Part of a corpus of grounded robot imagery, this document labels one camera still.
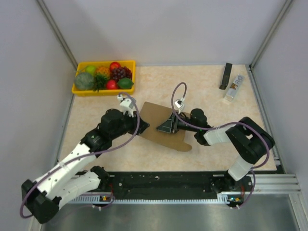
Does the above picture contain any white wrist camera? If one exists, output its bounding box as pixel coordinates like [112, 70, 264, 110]
[117, 94, 136, 117]
[174, 97, 185, 114]

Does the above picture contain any brown cardboard box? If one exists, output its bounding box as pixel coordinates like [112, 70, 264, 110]
[140, 102, 192, 152]

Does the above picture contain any red apple front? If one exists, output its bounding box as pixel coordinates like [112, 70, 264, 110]
[105, 79, 118, 90]

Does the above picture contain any orange pineapple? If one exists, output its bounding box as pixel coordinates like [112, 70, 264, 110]
[95, 66, 111, 78]

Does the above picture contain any black carton box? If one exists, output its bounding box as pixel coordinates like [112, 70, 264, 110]
[219, 63, 233, 90]

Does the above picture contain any green lemon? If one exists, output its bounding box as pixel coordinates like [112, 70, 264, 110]
[117, 78, 134, 90]

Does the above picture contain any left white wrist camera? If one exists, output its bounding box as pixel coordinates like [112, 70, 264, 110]
[117, 94, 136, 117]

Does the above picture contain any purple grapes bunch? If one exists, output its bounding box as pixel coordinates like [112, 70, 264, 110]
[110, 66, 132, 82]

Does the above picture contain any green melon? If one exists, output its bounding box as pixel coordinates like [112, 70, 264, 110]
[74, 72, 95, 90]

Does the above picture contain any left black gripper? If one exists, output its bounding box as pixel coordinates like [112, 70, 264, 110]
[110, 109, 149, 140]

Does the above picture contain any red apple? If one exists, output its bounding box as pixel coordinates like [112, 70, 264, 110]
[105, 79, 118, 90]
[109, 62, 121, 71]

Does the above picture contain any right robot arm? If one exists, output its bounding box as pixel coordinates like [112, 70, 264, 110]
[156, 108, 275, 193]

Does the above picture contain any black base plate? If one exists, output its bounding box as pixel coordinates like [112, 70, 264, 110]
[94, 171, 252, 200]

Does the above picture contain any yellow plastic tray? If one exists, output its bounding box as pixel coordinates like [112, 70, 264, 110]
[72, 60, 136, 97]

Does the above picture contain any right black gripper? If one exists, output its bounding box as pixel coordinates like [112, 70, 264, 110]
[157, 111, 199, 133]

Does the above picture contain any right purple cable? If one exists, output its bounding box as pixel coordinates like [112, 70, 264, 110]
[170, 82, 270, 209]

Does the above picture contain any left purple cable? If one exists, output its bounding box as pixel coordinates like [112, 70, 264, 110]
[19, 92, 141, 218]

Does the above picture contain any aluminium frame rail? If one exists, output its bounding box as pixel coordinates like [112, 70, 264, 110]
[28, 173, 302, 231]

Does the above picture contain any white silver carton box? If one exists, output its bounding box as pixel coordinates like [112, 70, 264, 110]
[223, 75, 245, 103]

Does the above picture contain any purple cable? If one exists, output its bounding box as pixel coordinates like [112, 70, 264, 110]
[170, 82, 270, 209]
[19, 92, 141, 218]

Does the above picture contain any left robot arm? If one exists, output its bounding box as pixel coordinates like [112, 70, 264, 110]
[20, 109, 150, 224]

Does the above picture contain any green apple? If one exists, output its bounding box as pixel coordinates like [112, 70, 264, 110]
[85, 65, 97, 75]

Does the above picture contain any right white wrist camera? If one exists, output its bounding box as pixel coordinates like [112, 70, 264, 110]
[174, 97, 185, 114]

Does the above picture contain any red apple back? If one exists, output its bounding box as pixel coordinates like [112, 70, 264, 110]
[109, 62, 121, 71]

